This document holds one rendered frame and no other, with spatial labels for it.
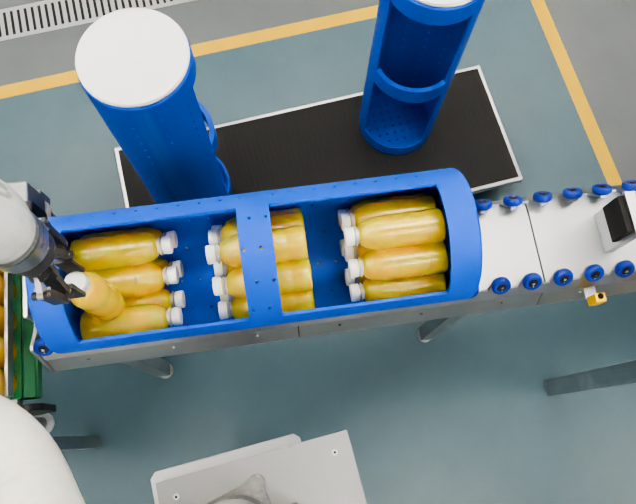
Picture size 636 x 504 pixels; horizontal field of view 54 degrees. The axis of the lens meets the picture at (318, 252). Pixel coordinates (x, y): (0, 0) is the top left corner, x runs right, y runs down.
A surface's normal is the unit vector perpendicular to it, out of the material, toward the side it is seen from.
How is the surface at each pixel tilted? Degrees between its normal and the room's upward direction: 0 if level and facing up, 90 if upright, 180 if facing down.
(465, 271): 48
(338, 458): 0
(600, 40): 0
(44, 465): 56
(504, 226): 0
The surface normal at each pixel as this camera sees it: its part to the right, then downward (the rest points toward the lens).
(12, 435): 0.06, -0.78
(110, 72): 0.02, -0.28
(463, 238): 0.07, 0.09
